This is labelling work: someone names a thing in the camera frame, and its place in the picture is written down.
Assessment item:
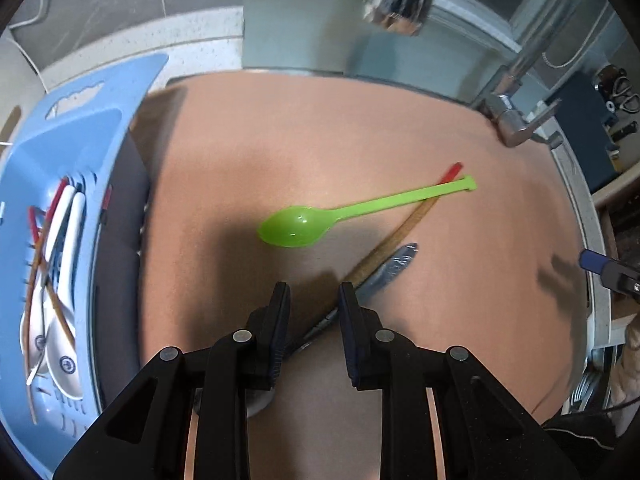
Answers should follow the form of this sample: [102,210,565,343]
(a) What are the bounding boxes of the peach table mat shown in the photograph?
[135,72,593,480]

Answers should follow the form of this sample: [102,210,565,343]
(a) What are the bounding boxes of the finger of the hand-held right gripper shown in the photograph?
[579,249,640,303]

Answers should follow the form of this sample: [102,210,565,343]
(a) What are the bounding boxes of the wooden handle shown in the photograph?
[0,105,23,146]

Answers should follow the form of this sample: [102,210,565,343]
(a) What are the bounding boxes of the dark blue knife block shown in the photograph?
[550,70,640,193]

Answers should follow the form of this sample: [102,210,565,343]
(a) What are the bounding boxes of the metal bowl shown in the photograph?
[570,350,616,411]

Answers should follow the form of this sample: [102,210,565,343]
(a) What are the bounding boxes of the black-handled scissors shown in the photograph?
[607,67,640,111]

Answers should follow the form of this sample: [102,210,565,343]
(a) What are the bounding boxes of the blue plastic basket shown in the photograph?
[0,52,170,480]

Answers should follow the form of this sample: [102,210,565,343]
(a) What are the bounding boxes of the person's right hand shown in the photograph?
[614,310,640,406]

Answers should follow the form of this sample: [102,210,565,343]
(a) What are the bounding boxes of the green plastic spoon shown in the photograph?
[257,175,477,248]

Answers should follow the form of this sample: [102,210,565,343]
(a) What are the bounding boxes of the chrome kitchen faucet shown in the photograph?
[472,25,563,148]

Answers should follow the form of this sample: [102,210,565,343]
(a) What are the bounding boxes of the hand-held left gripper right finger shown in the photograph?
[338,281,581,480]

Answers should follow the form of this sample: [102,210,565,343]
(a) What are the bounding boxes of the wide-handled metal spoon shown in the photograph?
[197,242,419,417]

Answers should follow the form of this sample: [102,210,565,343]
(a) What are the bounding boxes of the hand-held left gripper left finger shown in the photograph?
[52,281,292,480]

